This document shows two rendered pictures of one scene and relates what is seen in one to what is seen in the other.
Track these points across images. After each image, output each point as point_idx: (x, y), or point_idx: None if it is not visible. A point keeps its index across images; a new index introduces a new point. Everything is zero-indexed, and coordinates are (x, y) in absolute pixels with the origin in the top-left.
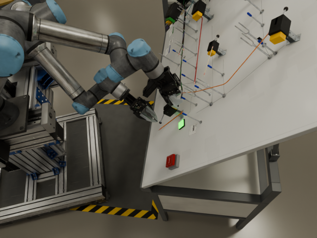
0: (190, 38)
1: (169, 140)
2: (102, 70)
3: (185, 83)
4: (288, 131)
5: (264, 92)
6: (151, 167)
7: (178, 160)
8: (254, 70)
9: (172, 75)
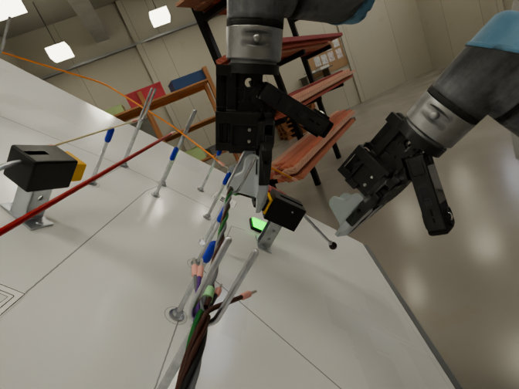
0: None
1: (302, 239)
2: (495, 17)
3: (257, 316)
4: (78, 99)
5: (58, 115)
6: (348, 247)
7: None
8: (28, 127)
9: (216, 95)
